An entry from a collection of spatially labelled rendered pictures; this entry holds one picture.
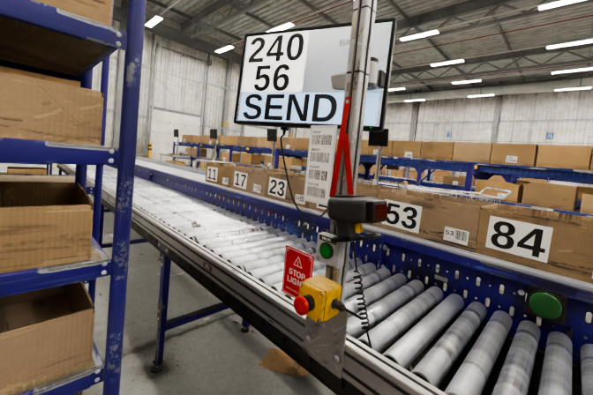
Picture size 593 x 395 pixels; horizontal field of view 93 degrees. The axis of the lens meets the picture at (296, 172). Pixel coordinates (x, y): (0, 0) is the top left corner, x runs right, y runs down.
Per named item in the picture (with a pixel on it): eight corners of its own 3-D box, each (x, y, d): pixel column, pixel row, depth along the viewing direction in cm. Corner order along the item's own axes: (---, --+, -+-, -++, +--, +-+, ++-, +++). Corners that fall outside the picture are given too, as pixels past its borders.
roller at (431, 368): (403, 392, 58) (406, 368, 58) (469, 311, 95) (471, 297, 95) (428, 409, 54) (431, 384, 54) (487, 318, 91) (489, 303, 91)
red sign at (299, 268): (281, 290, 78) (285, 245, 77) (283, 289, 78) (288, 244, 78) (326, 317, 67) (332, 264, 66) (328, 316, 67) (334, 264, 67)
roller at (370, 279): (309, 319, 76) (298, 326, 79) (395, 275, 113) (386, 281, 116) (300, 301, 79) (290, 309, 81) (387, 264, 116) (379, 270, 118)
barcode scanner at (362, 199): (373, 252, 53) (373, 196, 54) (324, 242, 62) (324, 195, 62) (390, 246, 58) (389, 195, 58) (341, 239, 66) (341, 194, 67)
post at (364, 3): (301, 351, 72) (337, -4, 68) (313, 343, 76) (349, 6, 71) (339, 379, 64) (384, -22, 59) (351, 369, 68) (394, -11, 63)
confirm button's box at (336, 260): (313, 260, 68) (316, 232, 67) (321, 257, 70) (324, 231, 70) (335, 270, 63) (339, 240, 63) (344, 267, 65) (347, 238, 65)
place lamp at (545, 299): (527, 312, 82) (530, 288, 82) (528, 310, 83) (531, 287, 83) (559, 324, 77) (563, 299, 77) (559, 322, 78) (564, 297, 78)
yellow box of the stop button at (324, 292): (291, 312, 65) (295, 281, 64) (316, 301, 71) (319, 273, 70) (344, 346, 54) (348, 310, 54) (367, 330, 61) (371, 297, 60)
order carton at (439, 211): (373, 227, 126) (378, 190, 125) (401, 221, 147) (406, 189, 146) (475, 255, 99) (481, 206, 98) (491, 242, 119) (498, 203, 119)
